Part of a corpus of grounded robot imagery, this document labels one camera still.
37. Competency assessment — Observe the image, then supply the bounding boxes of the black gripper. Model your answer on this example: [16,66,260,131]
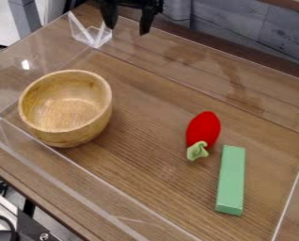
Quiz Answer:
[98,0,164,36]

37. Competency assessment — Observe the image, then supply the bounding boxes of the black cable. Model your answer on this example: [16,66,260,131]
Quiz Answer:
[0,214,19,241]

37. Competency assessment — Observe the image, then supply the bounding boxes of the red plush strawberry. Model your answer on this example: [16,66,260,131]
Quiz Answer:
[186,111,222,161]

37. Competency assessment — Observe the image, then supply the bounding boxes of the black table bracket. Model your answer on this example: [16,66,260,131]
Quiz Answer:
[16,210,62,241]

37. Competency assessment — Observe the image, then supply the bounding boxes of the wooden bowl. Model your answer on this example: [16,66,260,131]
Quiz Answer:
[17,70,114,148]

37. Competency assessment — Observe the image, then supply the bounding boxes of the green rectangular block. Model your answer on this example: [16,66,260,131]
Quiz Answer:
[215,145,246,216]

